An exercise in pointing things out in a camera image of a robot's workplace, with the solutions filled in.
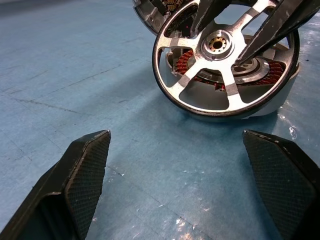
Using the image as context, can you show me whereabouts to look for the silver motor housing copper windings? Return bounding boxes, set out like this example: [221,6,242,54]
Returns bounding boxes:
[159,33,300,124]

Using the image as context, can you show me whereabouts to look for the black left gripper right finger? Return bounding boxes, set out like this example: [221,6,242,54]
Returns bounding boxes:
[242,129,320,240]

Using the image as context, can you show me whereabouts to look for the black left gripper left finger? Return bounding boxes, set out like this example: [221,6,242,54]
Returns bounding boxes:
[0,129,112,240]

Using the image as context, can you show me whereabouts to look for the silver motor cover circuit board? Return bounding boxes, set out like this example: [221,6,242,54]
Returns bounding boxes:
[131,0,200,38]

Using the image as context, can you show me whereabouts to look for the silver spoked rotor ring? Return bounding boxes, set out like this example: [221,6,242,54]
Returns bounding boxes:
[151,0,301,118]

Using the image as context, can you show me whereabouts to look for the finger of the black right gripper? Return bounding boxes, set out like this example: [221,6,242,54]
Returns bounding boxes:
[190,0,241,36]
[234,0,320,67]

